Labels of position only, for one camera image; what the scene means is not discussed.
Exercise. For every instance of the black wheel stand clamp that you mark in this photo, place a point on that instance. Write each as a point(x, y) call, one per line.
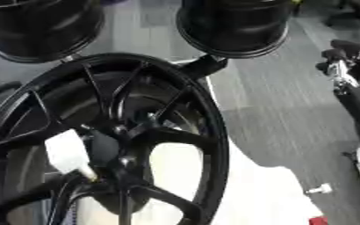
point(204, 66)

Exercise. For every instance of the small red object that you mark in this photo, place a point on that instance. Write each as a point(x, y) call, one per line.
point(319, 220)

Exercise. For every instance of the black spoked wheel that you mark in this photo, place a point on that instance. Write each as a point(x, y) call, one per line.
point(137, 137)

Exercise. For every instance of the white pin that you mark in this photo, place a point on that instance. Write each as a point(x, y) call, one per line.
point(321, 189)
point(66, 153)

